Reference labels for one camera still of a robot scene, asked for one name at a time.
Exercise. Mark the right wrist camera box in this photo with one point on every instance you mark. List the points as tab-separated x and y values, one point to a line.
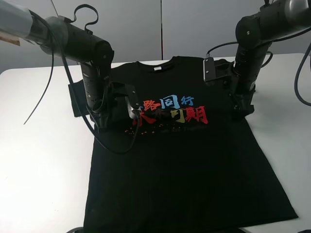
216	71

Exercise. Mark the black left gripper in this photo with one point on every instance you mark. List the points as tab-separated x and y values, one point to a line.
103	101

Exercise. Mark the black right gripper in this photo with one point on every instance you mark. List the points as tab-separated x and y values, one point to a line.
242	103

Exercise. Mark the black printed t-shirt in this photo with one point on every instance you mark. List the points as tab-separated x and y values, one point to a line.
186	166

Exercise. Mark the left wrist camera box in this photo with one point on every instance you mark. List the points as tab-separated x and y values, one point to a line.
128	92

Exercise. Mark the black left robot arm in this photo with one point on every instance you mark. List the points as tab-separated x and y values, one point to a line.
57	36

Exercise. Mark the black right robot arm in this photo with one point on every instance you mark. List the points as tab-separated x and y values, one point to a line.
255	34

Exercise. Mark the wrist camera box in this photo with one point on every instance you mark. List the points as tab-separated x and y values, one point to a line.
216	71
128	92

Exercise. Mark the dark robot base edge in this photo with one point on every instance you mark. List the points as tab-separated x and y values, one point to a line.
76	230

